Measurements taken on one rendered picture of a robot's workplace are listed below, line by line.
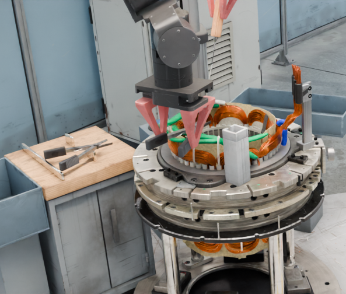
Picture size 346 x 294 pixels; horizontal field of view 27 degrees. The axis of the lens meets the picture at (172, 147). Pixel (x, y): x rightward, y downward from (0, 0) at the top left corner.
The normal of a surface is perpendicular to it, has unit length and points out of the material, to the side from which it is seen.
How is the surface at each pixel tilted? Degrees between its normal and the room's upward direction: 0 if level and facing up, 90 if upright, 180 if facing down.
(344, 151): 0
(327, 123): 90
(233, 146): 90
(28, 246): 90
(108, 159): 0
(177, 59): 90
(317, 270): 0
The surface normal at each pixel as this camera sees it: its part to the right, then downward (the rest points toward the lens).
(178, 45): 0.12, 0.39
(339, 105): -0.48, 0.40
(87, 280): 0.55, 0.30
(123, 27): -0.71, 0.35
